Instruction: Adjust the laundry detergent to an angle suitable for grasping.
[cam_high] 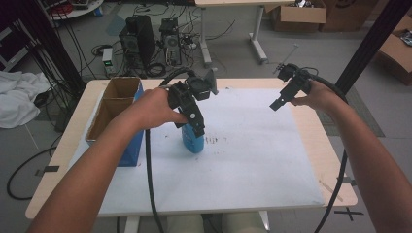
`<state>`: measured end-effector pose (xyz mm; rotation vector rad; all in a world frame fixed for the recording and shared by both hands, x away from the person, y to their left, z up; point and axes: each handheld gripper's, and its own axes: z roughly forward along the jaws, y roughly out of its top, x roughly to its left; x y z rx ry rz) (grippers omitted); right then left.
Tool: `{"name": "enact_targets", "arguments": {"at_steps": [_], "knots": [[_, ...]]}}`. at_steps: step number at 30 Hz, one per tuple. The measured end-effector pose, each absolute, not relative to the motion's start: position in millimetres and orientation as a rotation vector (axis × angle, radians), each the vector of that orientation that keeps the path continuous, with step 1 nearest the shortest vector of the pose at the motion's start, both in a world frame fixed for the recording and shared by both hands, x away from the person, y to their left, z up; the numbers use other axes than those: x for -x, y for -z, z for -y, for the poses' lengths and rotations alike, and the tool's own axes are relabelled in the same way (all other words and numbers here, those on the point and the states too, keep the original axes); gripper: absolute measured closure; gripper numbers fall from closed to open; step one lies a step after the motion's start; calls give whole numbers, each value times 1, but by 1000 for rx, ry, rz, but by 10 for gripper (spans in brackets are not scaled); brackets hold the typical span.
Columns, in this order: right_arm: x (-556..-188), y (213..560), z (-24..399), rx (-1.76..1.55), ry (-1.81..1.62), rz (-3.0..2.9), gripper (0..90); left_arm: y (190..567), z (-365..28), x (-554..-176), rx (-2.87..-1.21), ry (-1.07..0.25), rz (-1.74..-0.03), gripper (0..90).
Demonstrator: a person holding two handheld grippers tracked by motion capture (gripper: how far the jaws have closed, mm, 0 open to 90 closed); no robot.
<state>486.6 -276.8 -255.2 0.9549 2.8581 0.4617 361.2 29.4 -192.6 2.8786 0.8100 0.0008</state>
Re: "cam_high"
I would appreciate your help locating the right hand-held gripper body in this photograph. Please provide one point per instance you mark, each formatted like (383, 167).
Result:
(298, 81)

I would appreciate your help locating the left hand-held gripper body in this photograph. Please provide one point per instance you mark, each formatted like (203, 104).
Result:
(191, 90)

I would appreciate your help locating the blue plastic bottle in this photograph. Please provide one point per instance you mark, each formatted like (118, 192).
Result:
(191, 142)

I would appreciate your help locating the person's right hand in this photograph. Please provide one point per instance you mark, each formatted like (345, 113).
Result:
(320, 97)

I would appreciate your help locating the person's left hand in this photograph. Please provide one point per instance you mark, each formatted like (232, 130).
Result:
(155, 108)

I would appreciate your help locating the open computer case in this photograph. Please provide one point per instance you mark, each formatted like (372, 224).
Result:
(170, 40)

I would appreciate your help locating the white-legged table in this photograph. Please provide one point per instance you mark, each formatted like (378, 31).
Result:
(257, 35)

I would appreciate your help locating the white table mat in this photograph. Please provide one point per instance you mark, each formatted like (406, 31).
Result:
(246, 161)

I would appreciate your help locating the open brown cardboard box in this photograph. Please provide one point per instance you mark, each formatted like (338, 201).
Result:
(302, 14)

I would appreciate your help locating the blue cardboard box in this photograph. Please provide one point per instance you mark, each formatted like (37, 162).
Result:
(121, 89)

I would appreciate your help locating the black computer tower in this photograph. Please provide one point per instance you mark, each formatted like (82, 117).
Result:
(139, 40)

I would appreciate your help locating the large brown cardboard box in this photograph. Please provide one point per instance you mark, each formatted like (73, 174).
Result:
(350, 14)

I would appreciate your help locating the white power supply unit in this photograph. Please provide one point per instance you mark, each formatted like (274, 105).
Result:
(108, 59)

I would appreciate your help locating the brown cardboard box with flap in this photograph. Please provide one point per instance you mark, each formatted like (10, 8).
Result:
(393, 53)

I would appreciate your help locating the person's left leg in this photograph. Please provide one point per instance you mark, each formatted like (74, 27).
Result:
(184, 225)

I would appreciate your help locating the white table leg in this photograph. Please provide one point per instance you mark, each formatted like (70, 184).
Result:
(132, 225)
(265, 221)

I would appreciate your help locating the black tape cross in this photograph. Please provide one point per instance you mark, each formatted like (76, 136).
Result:
(349, 213)

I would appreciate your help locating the round white table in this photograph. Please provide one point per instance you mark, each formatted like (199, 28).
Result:
(77, 11)

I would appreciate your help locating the black tape strip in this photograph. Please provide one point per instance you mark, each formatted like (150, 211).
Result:
(50, 169)

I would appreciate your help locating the white cloth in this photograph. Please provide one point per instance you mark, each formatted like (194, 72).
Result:
(17, 97)

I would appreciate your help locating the black metal stand post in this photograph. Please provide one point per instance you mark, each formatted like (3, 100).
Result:
(369, 42)

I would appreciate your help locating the grey metal frame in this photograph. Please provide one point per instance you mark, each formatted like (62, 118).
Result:
(11, 56)

